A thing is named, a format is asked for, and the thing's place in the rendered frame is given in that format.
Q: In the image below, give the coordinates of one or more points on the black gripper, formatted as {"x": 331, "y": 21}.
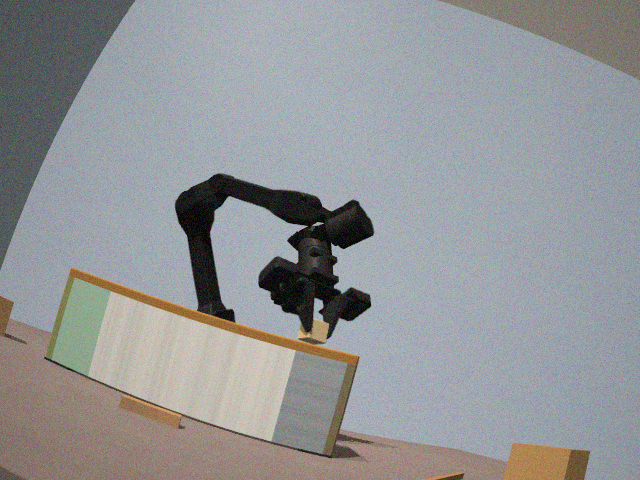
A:
{"x": 312, "y": 276}

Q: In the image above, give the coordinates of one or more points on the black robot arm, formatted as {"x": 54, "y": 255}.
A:
{"x": 195, "y": 208}

